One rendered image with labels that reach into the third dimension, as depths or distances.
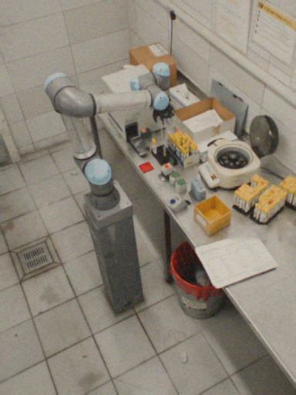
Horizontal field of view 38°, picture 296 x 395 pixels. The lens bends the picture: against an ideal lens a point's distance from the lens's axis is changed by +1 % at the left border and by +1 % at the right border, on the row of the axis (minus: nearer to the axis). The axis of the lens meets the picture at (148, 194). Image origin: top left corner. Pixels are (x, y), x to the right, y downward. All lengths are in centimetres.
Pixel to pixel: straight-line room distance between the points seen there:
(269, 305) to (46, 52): 259
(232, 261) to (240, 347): 90
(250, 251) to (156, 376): 103
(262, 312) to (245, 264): 23
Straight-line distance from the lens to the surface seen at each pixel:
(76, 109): 175
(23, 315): 303
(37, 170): 389
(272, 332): 187
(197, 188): 216
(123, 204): 214
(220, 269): 197
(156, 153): 248
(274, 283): 199
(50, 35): 362
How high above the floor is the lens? 253
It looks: 47 degrees down
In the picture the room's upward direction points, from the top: 5 degrees counter-clockwise
